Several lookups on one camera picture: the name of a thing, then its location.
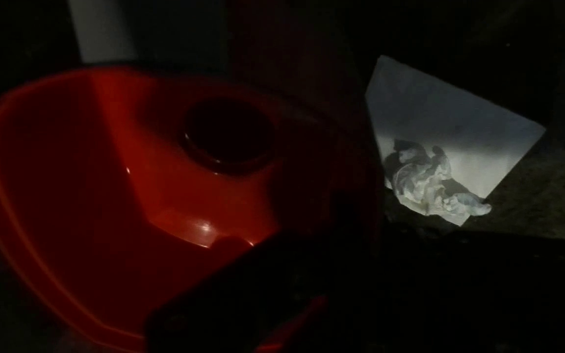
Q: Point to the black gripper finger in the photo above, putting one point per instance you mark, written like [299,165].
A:
[244,301]

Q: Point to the crumpled white tissue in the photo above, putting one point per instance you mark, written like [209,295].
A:
[431,179]

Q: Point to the white paper sheet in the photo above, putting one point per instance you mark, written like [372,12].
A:
[452,118]

